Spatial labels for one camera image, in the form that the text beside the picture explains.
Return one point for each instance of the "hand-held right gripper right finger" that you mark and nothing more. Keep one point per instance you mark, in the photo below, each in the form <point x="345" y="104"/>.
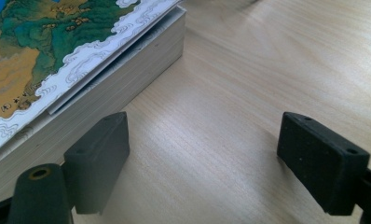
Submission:
<point x="323" y="161"/>

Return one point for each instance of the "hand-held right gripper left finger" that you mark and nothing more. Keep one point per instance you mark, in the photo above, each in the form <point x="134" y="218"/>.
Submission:
<point x="96" y="165"/>

